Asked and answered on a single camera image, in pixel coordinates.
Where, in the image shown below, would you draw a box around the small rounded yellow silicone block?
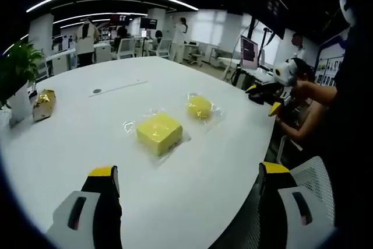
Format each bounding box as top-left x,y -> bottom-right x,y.
186,94 -> 213,121

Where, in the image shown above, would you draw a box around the white worn device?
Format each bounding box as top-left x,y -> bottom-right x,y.
339,0 -> 358,26

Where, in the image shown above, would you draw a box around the green potted plant white pot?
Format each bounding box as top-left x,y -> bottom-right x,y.
0,40 -> 45,129

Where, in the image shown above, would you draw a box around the large square yellow silicone block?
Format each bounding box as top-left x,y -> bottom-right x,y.
135,111 -> 184,157

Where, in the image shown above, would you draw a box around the gold foil bag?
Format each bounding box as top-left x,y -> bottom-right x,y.
32,89 -> 57,122

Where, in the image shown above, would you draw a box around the computer monitor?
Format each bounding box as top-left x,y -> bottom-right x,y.
240,35 -> 261,69

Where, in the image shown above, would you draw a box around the wall poster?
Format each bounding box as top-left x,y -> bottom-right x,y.
315,31 -> 350,87

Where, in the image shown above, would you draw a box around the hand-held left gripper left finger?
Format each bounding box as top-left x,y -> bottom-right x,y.
46,164 -> 122,249

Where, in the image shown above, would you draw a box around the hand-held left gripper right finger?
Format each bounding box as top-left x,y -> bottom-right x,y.
258,161 -> 336,249

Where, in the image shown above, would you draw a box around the person's dark clothing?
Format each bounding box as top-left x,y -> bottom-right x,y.
330,0 -> 373,232

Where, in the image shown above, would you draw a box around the white mesh office chair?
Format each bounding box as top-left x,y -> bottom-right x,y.
230,155 -> 336,249

